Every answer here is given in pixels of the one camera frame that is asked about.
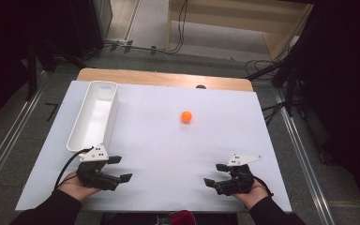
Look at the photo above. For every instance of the light wooden shelf unit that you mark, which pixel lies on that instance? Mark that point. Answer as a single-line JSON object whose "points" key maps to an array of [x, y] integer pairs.
{"points": [[231, 18]]}

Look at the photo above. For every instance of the orange ball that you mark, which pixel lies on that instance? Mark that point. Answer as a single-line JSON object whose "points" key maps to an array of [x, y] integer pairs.
{"points": [[186, 116]]}

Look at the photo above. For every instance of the black curtain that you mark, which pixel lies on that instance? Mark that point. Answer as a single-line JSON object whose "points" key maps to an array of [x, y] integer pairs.
{"points": [[343, 78]]}

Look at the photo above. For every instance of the wooden table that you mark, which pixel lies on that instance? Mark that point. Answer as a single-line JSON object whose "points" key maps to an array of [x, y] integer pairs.
{"points": [[162, 78]]}

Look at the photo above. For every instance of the black metal stand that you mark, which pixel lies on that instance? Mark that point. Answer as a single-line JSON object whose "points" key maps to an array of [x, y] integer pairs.
{"points": [[33, 72]]}

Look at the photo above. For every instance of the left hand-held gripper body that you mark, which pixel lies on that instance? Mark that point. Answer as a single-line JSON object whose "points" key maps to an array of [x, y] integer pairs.
{"points": [[93, 176]]}

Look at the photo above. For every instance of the white plastic bin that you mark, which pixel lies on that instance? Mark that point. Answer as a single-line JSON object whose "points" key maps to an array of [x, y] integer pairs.
{"points": [[93, 118]]}

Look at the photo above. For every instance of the metal floor rail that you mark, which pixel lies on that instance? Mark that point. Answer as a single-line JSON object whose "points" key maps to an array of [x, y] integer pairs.
{"points": [[306, 162], [9, 137]]}

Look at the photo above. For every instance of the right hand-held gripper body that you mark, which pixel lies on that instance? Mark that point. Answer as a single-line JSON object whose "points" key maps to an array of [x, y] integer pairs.
{"points": [[239, 179]]}

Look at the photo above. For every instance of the black tripod stand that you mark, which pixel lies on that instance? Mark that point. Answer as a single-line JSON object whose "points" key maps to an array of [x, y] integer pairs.
{"points": [[289, 84]]}

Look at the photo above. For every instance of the white table board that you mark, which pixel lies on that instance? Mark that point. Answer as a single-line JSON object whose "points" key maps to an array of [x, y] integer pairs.
{"points": [[175, 156]]}

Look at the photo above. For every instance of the black cabinet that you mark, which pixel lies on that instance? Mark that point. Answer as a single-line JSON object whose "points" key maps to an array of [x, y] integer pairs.
{"points": [[87, 25]]}

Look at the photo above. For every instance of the small dark table knob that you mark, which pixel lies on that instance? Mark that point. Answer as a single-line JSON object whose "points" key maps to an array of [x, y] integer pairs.
{"points": [[201, 86]]}

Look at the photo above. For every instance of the person's right hand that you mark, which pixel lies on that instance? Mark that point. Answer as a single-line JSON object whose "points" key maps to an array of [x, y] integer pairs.
{"points": [[253, 195]]}

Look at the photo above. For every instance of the power strip with plugs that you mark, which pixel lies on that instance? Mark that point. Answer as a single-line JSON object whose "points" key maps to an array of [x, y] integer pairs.
{"points": [[120, 44]]}

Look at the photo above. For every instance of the person's left hand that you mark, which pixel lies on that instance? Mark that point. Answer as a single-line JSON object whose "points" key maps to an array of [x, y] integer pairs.
{"points": [[75, 187]]}

